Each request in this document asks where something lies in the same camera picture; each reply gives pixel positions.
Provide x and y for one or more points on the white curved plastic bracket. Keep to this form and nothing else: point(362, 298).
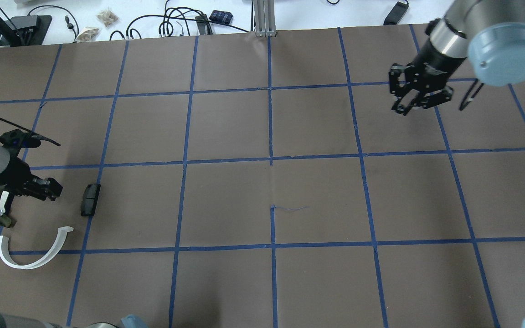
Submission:
point(45, 256)

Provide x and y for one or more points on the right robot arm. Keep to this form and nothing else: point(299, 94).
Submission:
point(488, 33)

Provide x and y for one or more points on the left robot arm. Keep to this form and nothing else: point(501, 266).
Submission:
point(16, 177)

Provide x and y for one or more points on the aluminium frame post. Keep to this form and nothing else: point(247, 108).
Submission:
point(264, 18)

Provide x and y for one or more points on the black power adapter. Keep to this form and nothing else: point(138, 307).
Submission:
point(396, 13)

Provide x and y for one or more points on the black brake pad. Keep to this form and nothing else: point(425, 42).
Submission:
point(90, 200)

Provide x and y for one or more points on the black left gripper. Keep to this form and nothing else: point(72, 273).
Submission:
point(12, 172)

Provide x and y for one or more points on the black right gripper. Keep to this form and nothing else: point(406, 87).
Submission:
point(432, 64)

